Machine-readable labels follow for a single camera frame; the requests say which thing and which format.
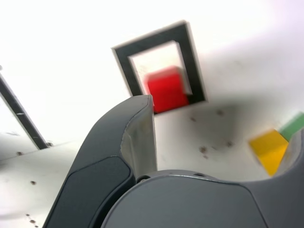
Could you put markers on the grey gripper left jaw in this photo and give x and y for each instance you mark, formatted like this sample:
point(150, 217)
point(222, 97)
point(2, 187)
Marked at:
point(99, 178)

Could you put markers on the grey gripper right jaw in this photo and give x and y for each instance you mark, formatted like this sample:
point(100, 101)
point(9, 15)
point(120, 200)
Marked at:
point(190, 204)

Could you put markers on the yellow cube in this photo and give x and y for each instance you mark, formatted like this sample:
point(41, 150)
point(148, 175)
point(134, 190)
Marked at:
point(268, 152)

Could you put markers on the red cube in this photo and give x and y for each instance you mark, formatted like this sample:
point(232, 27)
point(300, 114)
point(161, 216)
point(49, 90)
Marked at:
point(166, 95)

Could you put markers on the green cube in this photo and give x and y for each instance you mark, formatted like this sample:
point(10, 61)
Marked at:
point(294, 128)

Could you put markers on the black tape square outline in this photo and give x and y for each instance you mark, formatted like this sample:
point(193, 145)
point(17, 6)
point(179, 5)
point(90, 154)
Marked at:
point(188, 59)

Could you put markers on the black tape strip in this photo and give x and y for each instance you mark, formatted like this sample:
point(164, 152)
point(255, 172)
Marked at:
point(23, 117)

